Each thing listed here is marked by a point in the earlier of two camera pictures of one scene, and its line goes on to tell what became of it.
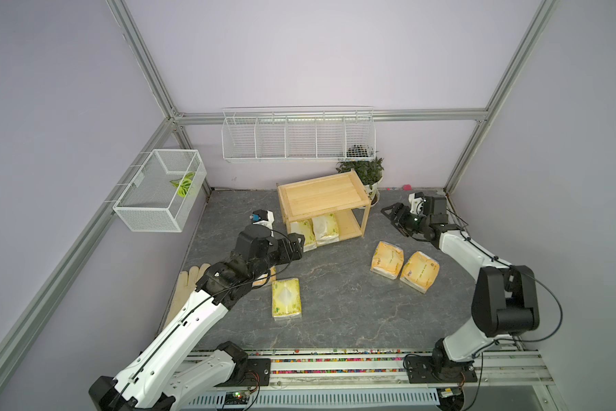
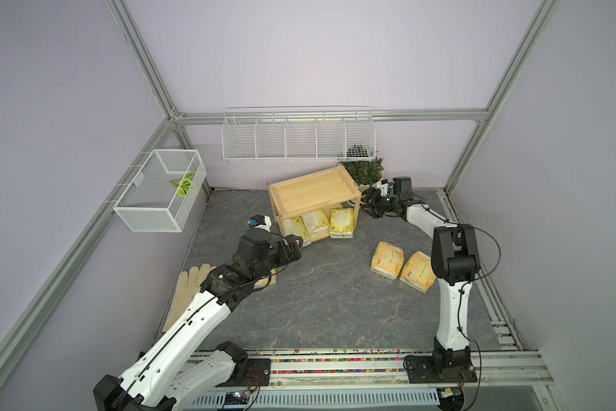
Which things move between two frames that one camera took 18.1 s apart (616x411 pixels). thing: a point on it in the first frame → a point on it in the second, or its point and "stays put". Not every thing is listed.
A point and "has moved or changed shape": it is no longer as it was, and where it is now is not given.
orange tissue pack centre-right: [387, 260] stays put
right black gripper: [402, 219] → [376, 211]
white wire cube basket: [158, 192] stays put
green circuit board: [236, 397] stays put
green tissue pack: [326, 229] has moved or changed shape
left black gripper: [296, 248] stays put
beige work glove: [186, 286] stays put
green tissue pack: [306, 229] has moved or changed shape
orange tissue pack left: [262, 279] stays put
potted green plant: [369, 172] stays put
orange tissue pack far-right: [420, 271] stays put
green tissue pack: [286, 299] → [341, 223]
